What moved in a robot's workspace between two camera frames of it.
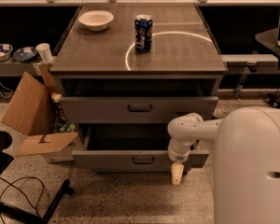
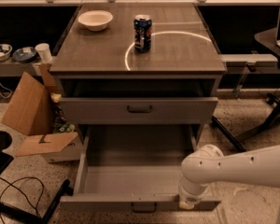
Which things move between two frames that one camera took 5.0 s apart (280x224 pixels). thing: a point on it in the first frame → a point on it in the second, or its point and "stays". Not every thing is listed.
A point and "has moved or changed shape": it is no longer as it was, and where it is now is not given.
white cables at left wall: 2,86 stays
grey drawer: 130,147 has moved or changed shape
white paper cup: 45,52 stays
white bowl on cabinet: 96,20 stays
